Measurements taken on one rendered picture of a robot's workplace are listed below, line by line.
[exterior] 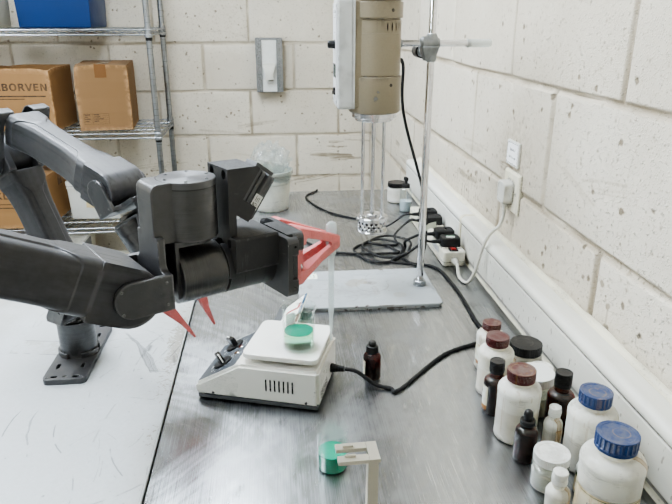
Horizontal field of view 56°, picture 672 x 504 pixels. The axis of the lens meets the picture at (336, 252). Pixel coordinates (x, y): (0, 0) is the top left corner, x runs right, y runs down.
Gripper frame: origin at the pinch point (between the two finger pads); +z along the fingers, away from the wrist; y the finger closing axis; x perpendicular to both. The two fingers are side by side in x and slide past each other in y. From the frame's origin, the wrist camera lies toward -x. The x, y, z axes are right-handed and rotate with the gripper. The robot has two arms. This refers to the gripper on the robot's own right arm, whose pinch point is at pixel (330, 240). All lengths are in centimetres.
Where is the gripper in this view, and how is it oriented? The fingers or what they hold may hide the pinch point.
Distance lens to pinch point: 74.2
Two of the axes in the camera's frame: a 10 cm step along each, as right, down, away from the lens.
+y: -6.0, -2.8, 7.5
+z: 8.0, -1.9, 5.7
